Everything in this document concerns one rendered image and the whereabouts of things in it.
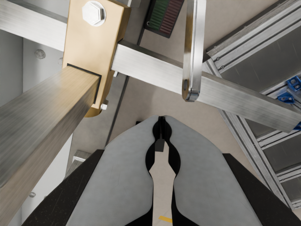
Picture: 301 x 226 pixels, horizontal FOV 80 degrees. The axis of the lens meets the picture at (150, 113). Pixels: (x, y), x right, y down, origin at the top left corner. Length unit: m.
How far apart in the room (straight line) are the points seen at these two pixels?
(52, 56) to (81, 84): 0.30
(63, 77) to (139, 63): 0.08
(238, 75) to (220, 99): 0.70
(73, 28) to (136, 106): 0.99
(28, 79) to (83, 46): 0.33
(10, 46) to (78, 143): 0.24
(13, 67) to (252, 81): 0.89
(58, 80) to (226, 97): 0.18
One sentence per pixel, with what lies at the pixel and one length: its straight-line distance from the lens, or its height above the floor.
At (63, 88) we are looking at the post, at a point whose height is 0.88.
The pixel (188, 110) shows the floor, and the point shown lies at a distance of 1.19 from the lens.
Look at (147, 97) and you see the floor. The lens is 1.13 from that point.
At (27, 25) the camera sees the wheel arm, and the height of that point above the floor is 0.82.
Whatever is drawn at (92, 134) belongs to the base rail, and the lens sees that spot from 0.43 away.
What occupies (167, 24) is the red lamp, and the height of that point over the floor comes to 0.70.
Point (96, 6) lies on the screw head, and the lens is 0.19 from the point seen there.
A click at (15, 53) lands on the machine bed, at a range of 0.49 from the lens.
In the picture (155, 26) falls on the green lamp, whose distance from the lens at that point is 0.32.
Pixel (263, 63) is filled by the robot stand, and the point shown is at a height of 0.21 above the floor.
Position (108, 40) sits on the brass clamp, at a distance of 0.20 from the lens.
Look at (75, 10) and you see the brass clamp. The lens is 0.21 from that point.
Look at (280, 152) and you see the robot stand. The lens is 1.29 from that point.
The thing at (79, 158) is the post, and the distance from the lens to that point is 0.46.
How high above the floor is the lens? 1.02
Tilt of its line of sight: 60 degrees down
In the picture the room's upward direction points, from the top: 175 degrees counter-clockwise
